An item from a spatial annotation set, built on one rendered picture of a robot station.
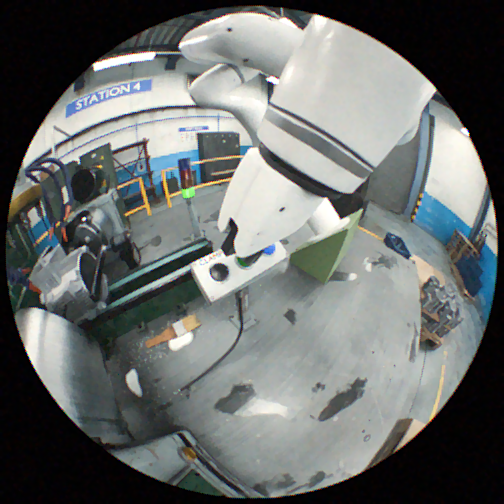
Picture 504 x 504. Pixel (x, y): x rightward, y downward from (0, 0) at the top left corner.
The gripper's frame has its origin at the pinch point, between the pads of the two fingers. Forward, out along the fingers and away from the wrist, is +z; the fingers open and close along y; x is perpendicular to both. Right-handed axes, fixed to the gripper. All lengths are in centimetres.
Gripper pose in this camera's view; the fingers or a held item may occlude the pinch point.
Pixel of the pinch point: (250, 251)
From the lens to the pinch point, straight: 22.7
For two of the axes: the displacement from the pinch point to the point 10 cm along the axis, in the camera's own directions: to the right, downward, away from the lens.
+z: -2.9, 4.5, 8.5
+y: -7.9, 3.9, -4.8
